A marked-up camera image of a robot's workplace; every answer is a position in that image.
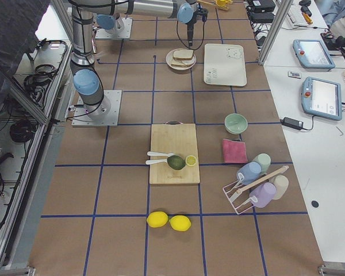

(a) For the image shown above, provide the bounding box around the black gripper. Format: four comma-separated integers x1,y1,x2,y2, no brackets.
186,3,208,47

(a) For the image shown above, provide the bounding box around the bread slice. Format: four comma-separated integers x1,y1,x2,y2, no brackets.
170,56,196,67
172,49,194,60

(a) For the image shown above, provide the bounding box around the white round plate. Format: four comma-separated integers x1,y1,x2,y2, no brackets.
166,48,196,71

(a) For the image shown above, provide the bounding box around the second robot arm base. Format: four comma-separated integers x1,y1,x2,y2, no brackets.
95,14,133,40

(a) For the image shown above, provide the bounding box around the cream bear tray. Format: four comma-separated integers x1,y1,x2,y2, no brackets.
204,43,247,87

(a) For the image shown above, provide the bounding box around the white keyboard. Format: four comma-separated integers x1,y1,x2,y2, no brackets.
287,5,307,26

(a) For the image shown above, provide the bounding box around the light green bowl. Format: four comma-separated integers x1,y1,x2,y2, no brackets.
224,113,248,135

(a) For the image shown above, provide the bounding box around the upper teach pendant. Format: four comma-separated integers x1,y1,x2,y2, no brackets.
292,40,335,71

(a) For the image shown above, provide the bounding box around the teach pendant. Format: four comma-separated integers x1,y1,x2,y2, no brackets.
292,40,335,71
301,77,342,121

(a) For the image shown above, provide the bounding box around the wooden cutting board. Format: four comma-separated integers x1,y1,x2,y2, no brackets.
149,124,200,186

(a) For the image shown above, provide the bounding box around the pink cloth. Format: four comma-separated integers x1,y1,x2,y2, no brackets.
223,139,248,163

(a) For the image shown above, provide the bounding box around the lower teach pendant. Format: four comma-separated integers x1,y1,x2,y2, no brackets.
301,77,342,121

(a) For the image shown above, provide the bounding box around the black power adapter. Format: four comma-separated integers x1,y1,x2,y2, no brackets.
280,117,304,131

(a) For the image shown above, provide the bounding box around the lemon half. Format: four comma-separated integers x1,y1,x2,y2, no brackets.
185,155,197,167

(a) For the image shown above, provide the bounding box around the green avocado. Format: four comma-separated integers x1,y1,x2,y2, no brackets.
167,155,186,170

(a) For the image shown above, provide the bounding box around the green cup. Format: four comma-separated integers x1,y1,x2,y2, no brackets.
252,153,271,175

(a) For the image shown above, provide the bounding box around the lower white spoon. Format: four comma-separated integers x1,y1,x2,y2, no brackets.
145,158,168,165

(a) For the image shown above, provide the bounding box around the blue cup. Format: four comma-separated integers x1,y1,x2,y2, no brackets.
236,162,262,185

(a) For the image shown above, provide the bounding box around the beige cup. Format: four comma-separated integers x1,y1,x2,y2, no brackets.
270,175,289,200

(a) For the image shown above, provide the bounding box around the purple cup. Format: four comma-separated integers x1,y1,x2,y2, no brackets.
250,182,277,208

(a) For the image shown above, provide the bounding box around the right whole lemon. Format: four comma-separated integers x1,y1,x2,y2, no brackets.
169,215,191,232

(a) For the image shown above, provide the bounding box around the whole lemon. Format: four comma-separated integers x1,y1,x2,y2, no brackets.
146,211,168,228
169,215,191,232

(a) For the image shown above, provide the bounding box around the left whole lemon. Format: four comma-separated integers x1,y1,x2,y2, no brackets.
146,211,168,228

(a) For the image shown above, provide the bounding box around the wooden rack handle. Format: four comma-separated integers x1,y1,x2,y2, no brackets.
236,165,289,194

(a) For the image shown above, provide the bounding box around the white wire cup rack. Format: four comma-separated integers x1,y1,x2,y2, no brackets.
222,180,257,214

